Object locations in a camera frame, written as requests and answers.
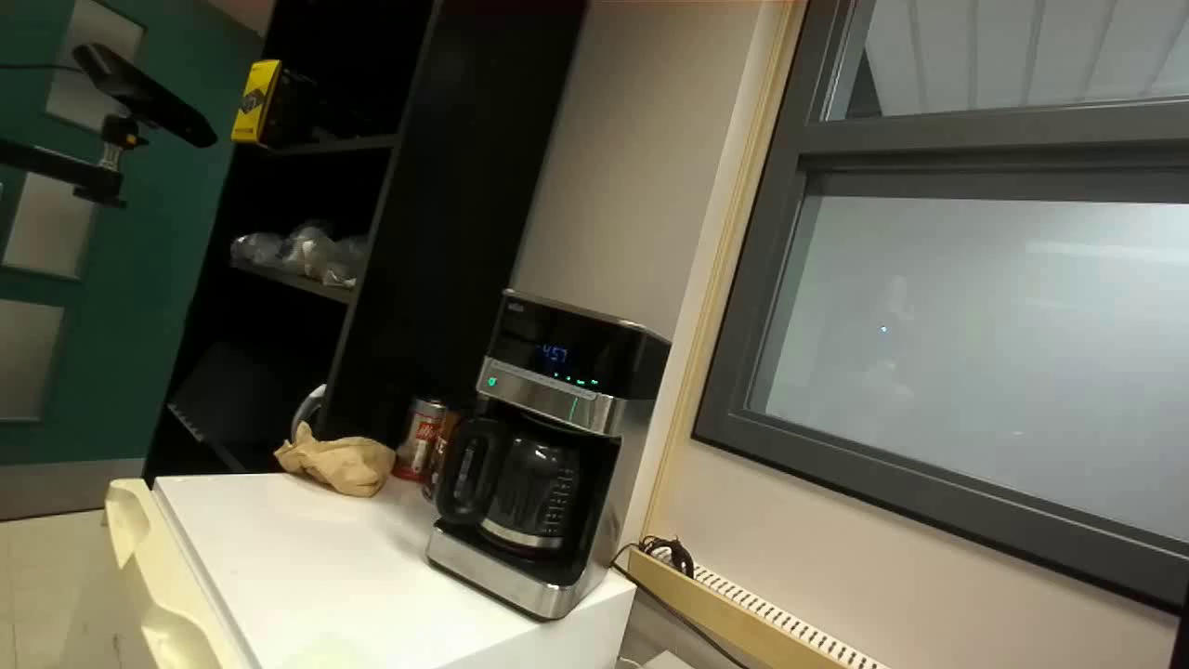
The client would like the black steel coffee machine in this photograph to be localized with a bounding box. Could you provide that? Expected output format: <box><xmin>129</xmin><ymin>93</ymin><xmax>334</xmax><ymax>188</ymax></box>
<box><xmin>423</xmin><ymin>286</ymin><xmax>672</xmax><ymax>625</ymax></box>

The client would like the red drink can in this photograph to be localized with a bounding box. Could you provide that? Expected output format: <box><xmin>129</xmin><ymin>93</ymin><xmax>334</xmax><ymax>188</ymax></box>
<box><xmin>394</xmin><ymin>395</ymin><xmax>462</xmax><ymax>486</ymax></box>

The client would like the black shelf unit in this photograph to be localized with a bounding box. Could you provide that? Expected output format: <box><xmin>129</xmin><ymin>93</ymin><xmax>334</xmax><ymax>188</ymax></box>
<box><xmin>141</xmin><ymin>0</ymin><xmax>594</xmax><ymax>486</ymax></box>

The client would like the tan plush toy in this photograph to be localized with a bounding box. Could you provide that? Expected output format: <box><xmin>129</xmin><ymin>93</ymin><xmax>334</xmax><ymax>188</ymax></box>
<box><xmin>270</xmin><ymin>420</ymin><xmax>399</xmax><ymax>503</ymax></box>

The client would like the clear plastic bags pile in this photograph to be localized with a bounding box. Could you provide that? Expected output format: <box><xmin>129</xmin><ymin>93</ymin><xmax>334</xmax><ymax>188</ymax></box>
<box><xmin>227</xmin><ymin>218</ymin><xmax>370</xmax><ymax>302</ymax></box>

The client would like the beige radiator vent grille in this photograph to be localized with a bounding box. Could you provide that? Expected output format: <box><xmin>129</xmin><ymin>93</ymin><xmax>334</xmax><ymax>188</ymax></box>
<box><xmin>622</xmin><ymin>542</ymin><xmax>893</xmax><ymax>669</ymax></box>

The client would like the white cabinet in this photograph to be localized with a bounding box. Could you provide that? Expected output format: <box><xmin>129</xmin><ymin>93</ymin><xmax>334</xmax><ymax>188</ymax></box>
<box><xmin>146</xmin><ymin>468</ymin><xmax>644</xmax><ymax>669</ymax></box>

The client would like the yellow box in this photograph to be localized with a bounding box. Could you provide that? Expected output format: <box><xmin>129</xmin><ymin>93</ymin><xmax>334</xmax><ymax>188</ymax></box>
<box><xmin>227</xmin><ymin>54</ymin><xmax>286</xmax><ymax>150</ymax></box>

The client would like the glass coffee carafe black handle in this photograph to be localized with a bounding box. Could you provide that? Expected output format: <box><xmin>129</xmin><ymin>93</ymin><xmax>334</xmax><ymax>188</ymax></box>
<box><xmin>433</xmin><ymin>413</ymin><xmax>588</xmax><ymax>557</ymax></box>

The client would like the black cable loop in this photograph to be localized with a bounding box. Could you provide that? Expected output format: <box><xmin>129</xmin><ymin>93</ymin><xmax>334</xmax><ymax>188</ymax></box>
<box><xmin>636</xmin><ymin>531</ymin><xmax>702</xmax><ymax>584</ymax></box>

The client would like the grey window frame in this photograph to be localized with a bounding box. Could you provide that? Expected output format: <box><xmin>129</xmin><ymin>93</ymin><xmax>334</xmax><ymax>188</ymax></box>
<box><xmin>690</xmin><ymin>0</ymin><xmax>1189</xmax><ymax>612</ymax></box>

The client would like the black exterior camera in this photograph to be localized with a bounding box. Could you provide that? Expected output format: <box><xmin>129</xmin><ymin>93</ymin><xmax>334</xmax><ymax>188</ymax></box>
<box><xmin>65</xmin><ymin>40</ymin><xmax>223</xmax><ymax>153</ymax></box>

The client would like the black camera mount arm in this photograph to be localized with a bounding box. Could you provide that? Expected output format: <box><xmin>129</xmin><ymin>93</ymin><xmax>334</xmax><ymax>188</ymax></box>
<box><xmin>0</xmin><ymin>112</ymin><xmax>141</xmax><ymax>211</ymax></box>

